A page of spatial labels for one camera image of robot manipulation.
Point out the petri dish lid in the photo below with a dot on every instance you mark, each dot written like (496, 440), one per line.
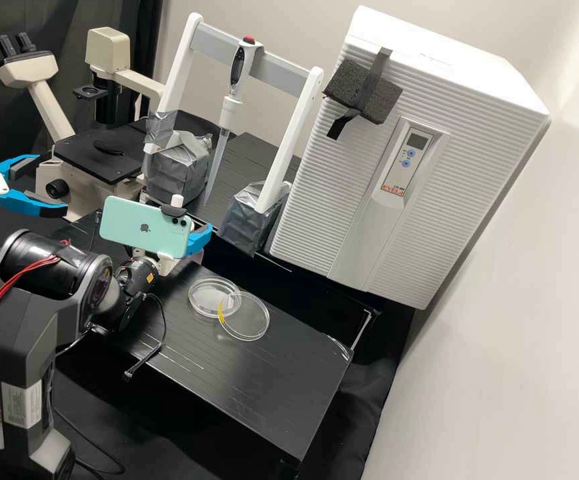
(249, 320)

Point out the right wrist camera phone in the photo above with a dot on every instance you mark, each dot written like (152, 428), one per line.
(139, 225)

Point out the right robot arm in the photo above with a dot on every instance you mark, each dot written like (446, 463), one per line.
(29, 320)

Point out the white pipette stand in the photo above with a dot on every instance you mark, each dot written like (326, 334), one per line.
(289, 130)

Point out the incubator door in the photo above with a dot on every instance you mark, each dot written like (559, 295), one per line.
(469, 200)

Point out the petri dish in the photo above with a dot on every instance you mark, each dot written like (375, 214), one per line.
(209, 295)

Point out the white incubator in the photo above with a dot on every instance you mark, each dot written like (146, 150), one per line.
(444, 55)

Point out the cream microscope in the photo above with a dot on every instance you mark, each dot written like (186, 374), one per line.
(79, 155)

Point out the pipette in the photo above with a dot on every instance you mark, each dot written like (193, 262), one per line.
(232, 107)

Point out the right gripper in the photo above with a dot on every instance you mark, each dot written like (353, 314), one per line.
(167, 264)

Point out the grey taped block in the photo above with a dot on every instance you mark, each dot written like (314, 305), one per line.
(247, 215)
(179, 165)

